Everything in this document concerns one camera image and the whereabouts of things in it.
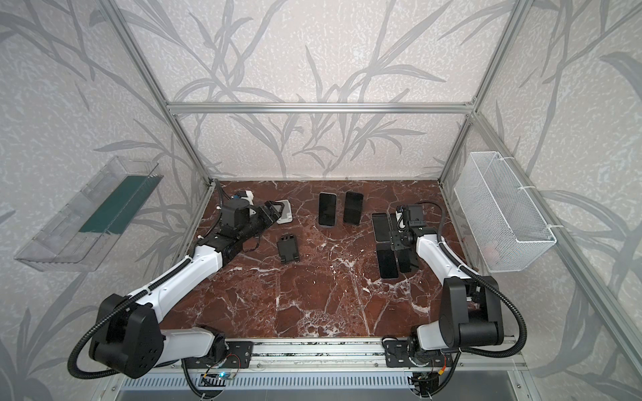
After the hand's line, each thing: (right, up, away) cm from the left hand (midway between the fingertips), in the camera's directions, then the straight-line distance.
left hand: (283, 202), depth 83 cm
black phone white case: (+37, -23, +12) cm, 45 cm away
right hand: (+44, -10, +9) cm, 46 cm away
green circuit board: (-14, -49, -12) cm, 53 cm away
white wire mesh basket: (+60, -6, -20) cm, 64 cm away
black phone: (+14, -3, +14) cm, 20 cm away
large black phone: (+37, -11, +20) cm, 43 cm away
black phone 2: (+25, -2, +19) cm, 31 cm away
